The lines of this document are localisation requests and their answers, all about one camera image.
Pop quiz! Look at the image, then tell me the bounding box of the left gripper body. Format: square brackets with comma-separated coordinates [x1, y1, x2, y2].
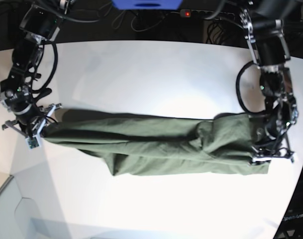
[250, 139, 295, 165]

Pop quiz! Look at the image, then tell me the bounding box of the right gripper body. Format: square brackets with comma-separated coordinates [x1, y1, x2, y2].
[1, 104, 62, 139]

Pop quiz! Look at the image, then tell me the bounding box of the green t-shirt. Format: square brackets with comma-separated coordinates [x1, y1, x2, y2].
[43, 110, 270, 176]

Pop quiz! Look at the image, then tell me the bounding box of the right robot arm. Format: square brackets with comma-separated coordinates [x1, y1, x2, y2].
[0, 0, 74, 140]

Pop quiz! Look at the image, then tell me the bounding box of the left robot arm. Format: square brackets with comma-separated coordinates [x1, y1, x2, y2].
[235, 0, 299, 165]

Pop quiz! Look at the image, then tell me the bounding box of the blue box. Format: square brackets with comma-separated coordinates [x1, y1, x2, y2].
[112, 0, 182, 10]

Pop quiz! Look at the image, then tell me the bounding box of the black power strip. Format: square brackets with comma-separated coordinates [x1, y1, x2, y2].
[178, 9, 235, 20]

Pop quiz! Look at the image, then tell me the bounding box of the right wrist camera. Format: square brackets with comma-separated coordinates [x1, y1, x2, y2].
[25, 137, 40, 150]

